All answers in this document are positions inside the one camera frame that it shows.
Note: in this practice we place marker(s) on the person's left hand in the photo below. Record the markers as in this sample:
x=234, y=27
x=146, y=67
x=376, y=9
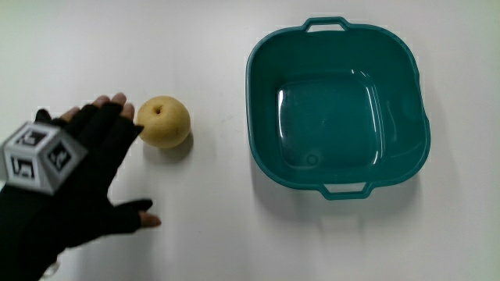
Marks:
x=97, y=156

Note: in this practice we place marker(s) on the yellow pear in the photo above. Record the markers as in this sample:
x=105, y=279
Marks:
x=164, y=123

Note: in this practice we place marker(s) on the person's left forearm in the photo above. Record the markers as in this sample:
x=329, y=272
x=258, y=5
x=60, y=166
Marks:
x=19, y=242

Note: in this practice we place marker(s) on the white desk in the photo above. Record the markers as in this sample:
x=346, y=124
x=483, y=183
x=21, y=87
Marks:
x=218, y=218

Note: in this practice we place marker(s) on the teal plastic basin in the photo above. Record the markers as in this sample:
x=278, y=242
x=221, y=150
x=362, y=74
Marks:
x=332, y=117

